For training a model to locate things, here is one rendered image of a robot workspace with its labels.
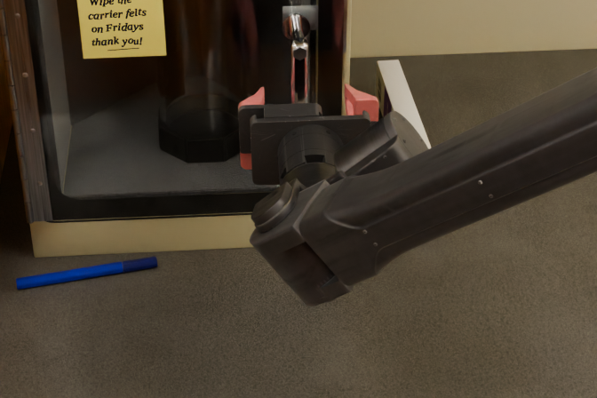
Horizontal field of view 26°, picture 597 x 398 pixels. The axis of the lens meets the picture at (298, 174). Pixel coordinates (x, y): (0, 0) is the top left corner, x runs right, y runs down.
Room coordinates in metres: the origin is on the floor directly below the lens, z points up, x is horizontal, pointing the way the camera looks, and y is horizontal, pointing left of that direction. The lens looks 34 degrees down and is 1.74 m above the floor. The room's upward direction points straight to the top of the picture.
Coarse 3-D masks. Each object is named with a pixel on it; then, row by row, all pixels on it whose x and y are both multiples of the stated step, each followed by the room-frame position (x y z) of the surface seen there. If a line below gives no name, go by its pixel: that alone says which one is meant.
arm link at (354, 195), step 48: (576, 96) 0.67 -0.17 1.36; (480, 144) 0.69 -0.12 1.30; (528, 144) 0.67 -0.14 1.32; (576, 144) 0.65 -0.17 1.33; (336, 192) 0.76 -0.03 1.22; (384, 192) 0.72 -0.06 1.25; (432, 192) 0.70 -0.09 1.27; (480, 192) 0.68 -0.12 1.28; (528, 192) 0.67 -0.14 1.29; (288, 240) 0.75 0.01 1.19; (336, 240) 0.73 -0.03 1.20; (384, 240) 0.72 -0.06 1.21; (432, 240) 0.71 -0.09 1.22; (336, 288) 0.74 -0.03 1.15
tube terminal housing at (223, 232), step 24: (240, 216) 1.07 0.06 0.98; (48, 240) 1.05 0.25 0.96; (72, 240) 1.06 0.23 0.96; (96, 240) 1.06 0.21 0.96; (120, 240) 1.06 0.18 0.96; (144, 240) 1.06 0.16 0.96; (168, 240) 1.06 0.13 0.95; (192, 240) 1.06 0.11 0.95; (216, 240) 1.07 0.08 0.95; (240, 240) 1.07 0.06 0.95
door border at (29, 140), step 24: (0, 0) 1.04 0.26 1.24; (24, 0) 1.04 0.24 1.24; (24, 24) 1.04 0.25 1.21; (24, 48) 1.04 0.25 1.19; (24, 72) 1.04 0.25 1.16; (24, 96) 1.04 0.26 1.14; (24, 120) 1.04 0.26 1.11; (24, 144) 1.04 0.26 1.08; (24, 192) 1.04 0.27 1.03; (48, 192) 1.04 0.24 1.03; (48, 216) 1.04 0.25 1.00
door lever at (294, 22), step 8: (296, 16) 1.06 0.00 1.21; (288, 24) 1.06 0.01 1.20; (296, 24) 1.05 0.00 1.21; (304, 24) 1.06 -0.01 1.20; (288, 32) 1.06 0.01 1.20; (296, 32) 1.04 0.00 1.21; (304, 32) 1.06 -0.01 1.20; (296, 40) 1.02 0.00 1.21; (304, 40) 1.02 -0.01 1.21; (296, 48) 1.01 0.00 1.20; (304, 48) 1.01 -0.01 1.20; (296, 56) 1.01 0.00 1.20; (304, 56) 1.01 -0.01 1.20; (296, 64) 1.01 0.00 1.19; (304, 64) 1.01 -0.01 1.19; (296, 72) 1.01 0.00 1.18; (304, 72) 1.01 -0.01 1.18; (296, 80) 1.01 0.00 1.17; (304, 80) 1.01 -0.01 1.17; (296, 88) 1.01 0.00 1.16; (304, 88) 1.01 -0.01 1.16; (296, 96) 1.01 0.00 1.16; (304, 96) 1.01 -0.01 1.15
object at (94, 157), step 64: (64, 0) 1.05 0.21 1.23; (192, 0) 1.05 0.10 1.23; (256, 0) 1.06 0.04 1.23; (320, 0) 1.06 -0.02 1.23; (64, 64) 1.05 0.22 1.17; (128, 64) 1.05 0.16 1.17; (192, 64) 1.05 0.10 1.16; (256, 64) 1.06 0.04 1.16; (320, 64) 1.06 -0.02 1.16; (64, 128) 1.04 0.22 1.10; (128, 128) 1.05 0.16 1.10; (192, 128) 1.05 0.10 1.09; (64, 192) 1.04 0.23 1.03; (128, 192) 1.05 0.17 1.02; (192, 192) 1.05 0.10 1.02; (256, 192) 1.06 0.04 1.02
